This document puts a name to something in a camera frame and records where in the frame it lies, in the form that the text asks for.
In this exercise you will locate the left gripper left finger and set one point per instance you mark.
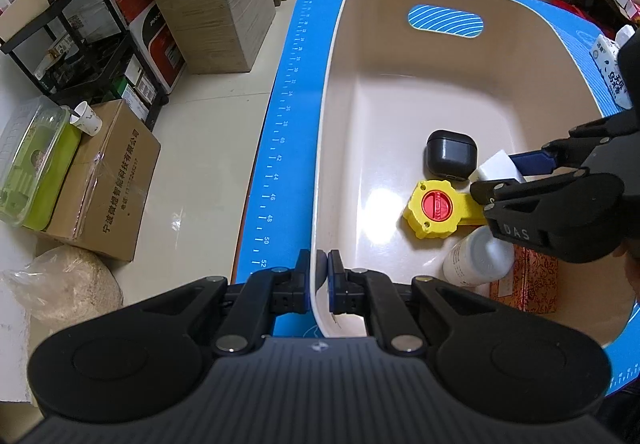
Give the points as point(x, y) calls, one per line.
point(250, 309)

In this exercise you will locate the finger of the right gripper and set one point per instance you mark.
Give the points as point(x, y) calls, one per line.
point(571, 208)
point(571, 152)

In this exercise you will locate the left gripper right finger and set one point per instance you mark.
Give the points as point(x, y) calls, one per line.
point(372, 296)

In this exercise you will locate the white eraser block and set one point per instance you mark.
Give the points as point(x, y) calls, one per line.
point(497, 167)

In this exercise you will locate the beige plastic bin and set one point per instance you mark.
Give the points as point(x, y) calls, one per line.
point(511, 74)

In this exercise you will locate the orange patterned box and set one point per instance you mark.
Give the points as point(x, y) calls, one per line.
point(532, 284)

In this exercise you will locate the white pill bottle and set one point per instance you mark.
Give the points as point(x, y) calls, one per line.
point(478, 259)

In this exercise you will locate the white tissue box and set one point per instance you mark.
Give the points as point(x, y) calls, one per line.
point(604, 53)

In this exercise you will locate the black earbuds case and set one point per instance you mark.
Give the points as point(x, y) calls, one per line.
point(450, 155)

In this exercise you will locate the small cardboard box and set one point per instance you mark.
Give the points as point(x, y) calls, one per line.
point(103, 196)

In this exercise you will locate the bag of rice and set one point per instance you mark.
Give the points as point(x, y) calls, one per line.
point(65, 286)

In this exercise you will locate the white paper cup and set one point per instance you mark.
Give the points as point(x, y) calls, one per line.
point(85, 119)

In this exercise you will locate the green clear plastic container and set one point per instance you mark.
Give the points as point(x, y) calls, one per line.
point(38, 146)

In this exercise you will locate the black metal rack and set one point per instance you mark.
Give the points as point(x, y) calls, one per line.
point(63, 64)

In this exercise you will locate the red white appliance box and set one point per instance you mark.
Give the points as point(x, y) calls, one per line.
point(150, 31)

